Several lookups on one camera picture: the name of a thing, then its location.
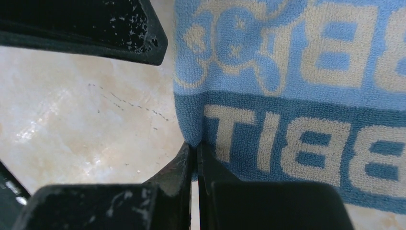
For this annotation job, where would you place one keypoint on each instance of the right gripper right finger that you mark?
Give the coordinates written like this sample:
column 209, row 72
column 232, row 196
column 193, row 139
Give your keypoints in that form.
column 228, row 203

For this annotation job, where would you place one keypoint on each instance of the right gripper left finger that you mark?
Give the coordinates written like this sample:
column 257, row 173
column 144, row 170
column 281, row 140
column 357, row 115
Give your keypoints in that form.
column 160, row 203

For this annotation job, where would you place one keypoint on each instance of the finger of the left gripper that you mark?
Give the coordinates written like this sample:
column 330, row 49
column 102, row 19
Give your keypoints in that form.
column 120, row 29

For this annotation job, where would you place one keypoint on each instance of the rabbit print striped towel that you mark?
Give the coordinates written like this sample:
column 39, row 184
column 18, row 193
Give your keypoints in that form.
column 298, row 90

